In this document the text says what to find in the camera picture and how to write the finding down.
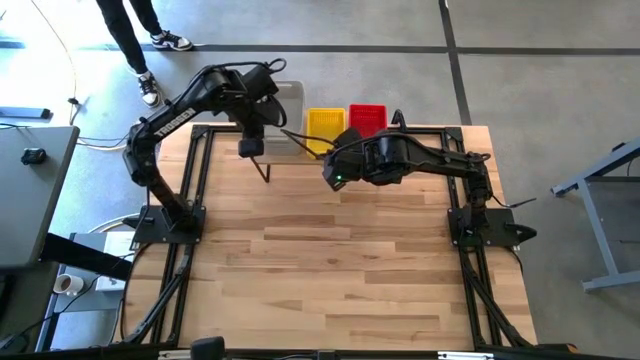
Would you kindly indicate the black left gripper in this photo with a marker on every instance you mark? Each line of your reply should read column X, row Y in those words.
column 257, row 102

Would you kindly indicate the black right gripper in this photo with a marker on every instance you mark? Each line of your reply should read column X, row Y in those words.
column 350, row 165

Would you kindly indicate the red plastic mesh basket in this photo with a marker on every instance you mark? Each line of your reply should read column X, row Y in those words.
column 367, row 117

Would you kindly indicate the yellow plastic mesh basket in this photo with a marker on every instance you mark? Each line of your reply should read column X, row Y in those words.
column 325, row 127

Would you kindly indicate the grey plastic bin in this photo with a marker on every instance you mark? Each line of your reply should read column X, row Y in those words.
column 295, row 115

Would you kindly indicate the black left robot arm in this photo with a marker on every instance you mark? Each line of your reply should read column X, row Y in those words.
column 175, row 117

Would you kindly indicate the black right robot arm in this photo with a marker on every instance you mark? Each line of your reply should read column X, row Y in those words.
column 440, row 160

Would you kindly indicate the wooden shelf with black legs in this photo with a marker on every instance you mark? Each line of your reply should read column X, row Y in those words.
column 290, row 160

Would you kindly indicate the black white sneaker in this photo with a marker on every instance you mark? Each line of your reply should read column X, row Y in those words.
column 172, row 41
column 149, row 90

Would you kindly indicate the person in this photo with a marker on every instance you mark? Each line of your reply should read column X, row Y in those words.
column 122, row 35

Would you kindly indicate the black desk support beam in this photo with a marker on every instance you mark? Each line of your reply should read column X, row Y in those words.
column 85, row 256

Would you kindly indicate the black rounded object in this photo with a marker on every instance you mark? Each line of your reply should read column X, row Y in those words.
column 208, row 349

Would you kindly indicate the small black device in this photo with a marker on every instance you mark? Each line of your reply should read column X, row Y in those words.
column 33, row 156

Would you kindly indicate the grey desk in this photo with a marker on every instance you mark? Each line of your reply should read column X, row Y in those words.
column 30, row 200

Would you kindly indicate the black aluminium table frame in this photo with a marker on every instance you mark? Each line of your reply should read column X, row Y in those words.
column 199, row 132

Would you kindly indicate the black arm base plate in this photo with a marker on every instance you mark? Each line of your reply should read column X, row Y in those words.
column 150, row 232
column 505, row 237

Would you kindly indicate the black table-level camera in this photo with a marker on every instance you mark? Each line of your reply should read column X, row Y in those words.
column 326, row 356

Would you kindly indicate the silver metal bracket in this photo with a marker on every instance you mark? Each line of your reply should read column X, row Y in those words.
column 170, row 354
column 467, row 356

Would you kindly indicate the grey-blue metal table frame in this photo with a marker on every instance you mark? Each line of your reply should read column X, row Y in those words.
column 602, row 235

